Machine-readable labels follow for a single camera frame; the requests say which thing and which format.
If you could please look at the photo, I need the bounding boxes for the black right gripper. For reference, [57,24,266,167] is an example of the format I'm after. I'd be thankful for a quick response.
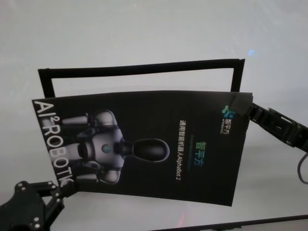
[230,92,308,153]

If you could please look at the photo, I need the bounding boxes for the black tape frame outline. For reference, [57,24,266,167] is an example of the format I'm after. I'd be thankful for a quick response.
[38,58,246,98]

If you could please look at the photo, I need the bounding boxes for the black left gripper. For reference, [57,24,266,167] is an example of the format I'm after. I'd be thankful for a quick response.
[0,180,79,231]

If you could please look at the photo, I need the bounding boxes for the grey right wrist cable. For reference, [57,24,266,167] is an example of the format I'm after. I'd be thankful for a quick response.
[297,152,308,185]

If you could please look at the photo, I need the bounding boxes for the black AI2 Robotics robot poster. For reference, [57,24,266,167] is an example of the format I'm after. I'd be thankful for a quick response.
[31,89,254,207]

